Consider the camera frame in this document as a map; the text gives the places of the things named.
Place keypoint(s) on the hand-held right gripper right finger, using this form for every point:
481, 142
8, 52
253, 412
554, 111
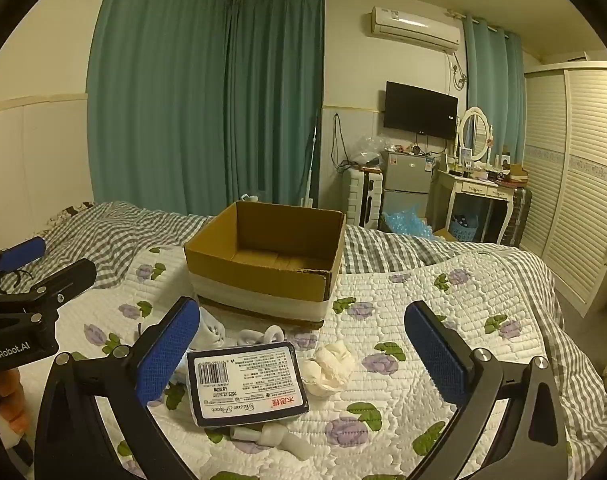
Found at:
436, 355

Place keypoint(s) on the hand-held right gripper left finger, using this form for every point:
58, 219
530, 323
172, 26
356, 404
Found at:
168, 355

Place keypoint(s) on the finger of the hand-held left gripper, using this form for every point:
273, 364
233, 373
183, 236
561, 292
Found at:
68, 275
20, 252

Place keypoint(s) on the white cloth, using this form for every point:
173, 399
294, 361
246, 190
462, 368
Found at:
328, 367

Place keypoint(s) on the person's left hand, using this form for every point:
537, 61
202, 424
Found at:
10, 397

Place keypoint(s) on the black hair band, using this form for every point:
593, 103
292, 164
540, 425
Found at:
14, 274

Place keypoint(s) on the grey gingham bed sheet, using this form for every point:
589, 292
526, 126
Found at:
108, 240

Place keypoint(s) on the brown frilled bed cloth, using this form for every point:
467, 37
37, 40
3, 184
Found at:
73, 210

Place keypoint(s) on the floral quilted blanket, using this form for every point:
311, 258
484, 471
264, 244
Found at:
383, 310

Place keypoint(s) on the small cardboard box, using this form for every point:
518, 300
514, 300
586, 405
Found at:
446, 234

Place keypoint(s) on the blue storage basket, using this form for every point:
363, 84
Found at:
464, 230

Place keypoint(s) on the blue plastic bag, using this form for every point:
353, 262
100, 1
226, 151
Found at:
406, 222

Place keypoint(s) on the dark suitcase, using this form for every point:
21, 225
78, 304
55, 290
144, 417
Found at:
516, 215

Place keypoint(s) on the white dressing table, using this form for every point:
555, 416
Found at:
478, 187

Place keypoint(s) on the white suitcase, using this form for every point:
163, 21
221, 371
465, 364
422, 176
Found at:
358, 197

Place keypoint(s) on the clear water jug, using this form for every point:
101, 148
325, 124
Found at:
249, 198

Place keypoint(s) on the grey mini fridge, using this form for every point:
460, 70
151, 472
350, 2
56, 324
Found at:
406, 175

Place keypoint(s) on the teal curtain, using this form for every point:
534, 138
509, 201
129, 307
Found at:
278, 105
493, 90
153, 100

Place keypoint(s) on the clear plastic bag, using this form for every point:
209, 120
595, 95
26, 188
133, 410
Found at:
368, 147

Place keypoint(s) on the white mop pole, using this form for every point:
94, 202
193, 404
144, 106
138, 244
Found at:
311, 170

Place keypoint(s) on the white oval mirror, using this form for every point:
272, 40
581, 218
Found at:
473, 132

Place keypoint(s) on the white louvred wardrobe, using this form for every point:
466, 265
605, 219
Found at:
573, 170

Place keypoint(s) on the white air conditioner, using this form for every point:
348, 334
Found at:
413, 27

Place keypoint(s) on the small photo frame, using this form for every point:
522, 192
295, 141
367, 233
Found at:
466, 155

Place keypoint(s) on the black wall television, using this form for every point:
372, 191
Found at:
421, 110

